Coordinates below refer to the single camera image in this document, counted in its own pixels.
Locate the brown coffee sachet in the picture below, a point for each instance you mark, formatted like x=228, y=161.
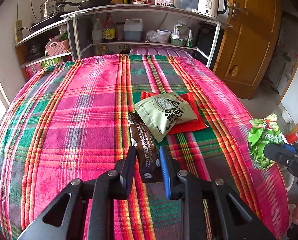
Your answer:
x=148, y=158

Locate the pink-lidded storage box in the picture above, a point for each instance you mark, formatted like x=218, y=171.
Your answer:
x=160, y=51

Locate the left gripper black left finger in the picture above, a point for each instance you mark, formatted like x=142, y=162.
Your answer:
x=85, y=208

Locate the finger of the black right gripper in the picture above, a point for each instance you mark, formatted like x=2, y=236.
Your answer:
x=278, y=154

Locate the wooden door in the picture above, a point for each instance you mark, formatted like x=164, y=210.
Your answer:
x=248, y=44

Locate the plaid pink tablecloth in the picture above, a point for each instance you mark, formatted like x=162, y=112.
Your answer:
x=70, y=121

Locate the red flat packet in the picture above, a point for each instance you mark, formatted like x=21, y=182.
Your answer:
x=188, y=119

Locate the pink basket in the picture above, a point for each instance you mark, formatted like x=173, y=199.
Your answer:
x=57, y=48

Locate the steel steamer pot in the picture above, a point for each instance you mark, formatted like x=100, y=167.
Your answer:
x=51, y=7

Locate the pink utensil holder box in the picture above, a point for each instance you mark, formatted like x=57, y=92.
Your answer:
x=164, y=3

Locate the green snack bag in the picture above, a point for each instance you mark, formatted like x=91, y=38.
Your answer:
x=263, y=131

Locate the red thermos flask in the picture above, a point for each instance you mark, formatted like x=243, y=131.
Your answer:
x=291, y=137

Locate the white electric kettle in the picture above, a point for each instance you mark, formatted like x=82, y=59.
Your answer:
x=211, y=7

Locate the black frying pan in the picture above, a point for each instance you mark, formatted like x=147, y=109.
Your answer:
x=88, y=4

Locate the pale green food pouch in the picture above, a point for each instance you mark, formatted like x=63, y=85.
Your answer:
x=164, y=114

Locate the metal kitchen shelf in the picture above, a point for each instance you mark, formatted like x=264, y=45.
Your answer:
x=120, y=27

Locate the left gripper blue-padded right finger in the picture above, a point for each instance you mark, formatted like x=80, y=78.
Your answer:
x=209, y=209

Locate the white oil jug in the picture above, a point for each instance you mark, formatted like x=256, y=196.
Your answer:
x=133, y=29

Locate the clear plastic container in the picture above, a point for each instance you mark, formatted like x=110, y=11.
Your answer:
x=186, y=4

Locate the soy sauce bottle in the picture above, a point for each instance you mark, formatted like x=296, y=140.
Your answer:
x=108, y=29

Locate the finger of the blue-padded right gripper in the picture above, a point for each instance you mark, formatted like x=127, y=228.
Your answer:
x=289, y=147

